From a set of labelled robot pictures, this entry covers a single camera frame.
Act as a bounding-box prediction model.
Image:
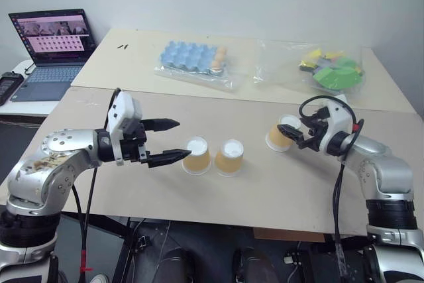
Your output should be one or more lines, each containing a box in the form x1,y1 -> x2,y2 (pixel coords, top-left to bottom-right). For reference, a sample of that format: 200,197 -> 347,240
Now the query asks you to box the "clear plastic bag with blocks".
252,38 -> 368,95

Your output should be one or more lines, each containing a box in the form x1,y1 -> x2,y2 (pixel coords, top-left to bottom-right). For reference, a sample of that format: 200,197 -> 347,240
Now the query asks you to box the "black handheld device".
0,71 -> 25,105

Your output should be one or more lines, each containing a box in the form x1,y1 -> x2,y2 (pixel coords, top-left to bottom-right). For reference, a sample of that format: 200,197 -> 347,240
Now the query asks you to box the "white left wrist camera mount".
106,90 -> 144,167

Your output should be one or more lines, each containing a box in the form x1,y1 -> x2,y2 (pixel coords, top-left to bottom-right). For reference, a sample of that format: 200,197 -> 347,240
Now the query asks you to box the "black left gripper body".
120,119 -> 150,164

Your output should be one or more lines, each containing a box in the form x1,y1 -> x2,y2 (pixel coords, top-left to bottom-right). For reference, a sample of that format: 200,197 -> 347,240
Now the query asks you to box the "yellow paper cup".
182,136 -> 212,176
213,139 -> 245,178
264,114 -> 303,154

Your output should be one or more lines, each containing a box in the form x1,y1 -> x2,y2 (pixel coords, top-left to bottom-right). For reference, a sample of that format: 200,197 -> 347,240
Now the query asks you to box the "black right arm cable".
298,95 -> 366,266

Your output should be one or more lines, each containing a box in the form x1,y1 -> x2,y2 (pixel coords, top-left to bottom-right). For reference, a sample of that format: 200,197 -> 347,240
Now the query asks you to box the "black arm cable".
298,95 -> 366,266
71,87 -> 122,274

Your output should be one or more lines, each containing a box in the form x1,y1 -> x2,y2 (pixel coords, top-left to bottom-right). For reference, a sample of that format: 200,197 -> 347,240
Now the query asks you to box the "clear plastic bag with tray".
153,38 -> 253,92

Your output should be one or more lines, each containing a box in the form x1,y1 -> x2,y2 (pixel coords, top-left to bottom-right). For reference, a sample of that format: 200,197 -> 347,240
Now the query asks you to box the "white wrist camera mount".
106,90 -> 144,167
318,97 -> 352,153

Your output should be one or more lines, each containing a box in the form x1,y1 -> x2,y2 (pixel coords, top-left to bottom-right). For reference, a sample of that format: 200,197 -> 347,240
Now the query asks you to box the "bag of green yellow toys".
312,57 -> 364,91

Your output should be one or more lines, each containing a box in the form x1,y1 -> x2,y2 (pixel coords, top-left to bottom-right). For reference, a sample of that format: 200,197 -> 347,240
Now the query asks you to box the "black table frame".
119,217 -> 148,283

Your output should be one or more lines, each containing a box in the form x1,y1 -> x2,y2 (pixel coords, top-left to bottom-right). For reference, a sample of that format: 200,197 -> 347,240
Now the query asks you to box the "open grey laptop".
8,7 -> 98,103

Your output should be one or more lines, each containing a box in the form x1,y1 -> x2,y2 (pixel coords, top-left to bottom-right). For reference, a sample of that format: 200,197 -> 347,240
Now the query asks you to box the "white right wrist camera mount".
318,97 -> 352,153

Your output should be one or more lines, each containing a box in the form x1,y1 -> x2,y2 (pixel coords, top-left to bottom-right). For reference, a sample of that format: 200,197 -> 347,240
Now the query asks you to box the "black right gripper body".
296,105 -> 329,152

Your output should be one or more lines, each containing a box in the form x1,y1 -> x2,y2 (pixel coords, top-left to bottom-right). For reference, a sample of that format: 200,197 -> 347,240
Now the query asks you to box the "brown cardboard strip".
252,227 -> 327,244

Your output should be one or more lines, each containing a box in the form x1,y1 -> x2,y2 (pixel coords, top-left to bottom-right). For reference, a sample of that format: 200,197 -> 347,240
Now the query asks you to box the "dark rounded shape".
154,246 -> 191,283
231,245 -> 281,283

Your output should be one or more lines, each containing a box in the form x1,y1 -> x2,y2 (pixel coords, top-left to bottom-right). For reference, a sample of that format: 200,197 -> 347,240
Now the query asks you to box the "blue egg tray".
159,40 -> 220,73

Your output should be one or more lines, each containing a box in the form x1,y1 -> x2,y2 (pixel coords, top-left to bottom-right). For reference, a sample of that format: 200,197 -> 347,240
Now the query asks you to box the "red cable tie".
79,249 -> 94,273

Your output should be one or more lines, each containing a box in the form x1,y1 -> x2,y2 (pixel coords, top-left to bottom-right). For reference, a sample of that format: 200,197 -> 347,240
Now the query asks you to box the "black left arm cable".
71,87 -> 122,274

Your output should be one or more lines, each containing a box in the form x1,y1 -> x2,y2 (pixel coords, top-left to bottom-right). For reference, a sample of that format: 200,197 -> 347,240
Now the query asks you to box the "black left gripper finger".
147,149 -> 193,169
142,118 -> 182,133

